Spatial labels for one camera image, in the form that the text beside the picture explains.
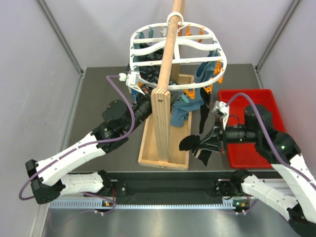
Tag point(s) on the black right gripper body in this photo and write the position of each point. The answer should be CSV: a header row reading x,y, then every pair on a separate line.
x,y
222,138

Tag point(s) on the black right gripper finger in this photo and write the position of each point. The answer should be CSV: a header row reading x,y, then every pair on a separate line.
x,y
213,147
212,136

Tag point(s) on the blue ribbed sock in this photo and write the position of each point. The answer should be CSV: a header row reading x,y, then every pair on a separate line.
x,y
204,72

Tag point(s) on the white round clip hanger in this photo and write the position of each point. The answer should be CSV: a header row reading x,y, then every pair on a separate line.
x,y
190,34

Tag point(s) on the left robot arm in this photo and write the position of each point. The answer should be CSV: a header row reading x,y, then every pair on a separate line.
x,y
53,177

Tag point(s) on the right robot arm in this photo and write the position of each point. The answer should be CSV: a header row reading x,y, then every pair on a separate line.
x,y
280,150

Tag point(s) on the wooden hanger stand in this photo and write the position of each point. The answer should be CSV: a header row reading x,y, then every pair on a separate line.
x,y
159,146

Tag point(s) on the red plastic tray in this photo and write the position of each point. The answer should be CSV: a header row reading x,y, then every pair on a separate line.
x,y
244,155

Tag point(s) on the black patterned sock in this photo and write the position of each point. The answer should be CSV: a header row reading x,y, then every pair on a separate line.
x,y
151,73

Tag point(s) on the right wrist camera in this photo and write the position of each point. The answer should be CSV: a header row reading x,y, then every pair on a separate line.
x,y
222,110

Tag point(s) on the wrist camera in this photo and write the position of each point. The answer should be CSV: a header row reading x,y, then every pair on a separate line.
x,y
222,110
131,81

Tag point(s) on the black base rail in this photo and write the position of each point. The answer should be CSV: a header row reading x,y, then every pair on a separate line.
x,y
173,187

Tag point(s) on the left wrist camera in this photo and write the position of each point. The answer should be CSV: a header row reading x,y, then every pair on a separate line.
x,y
131,81

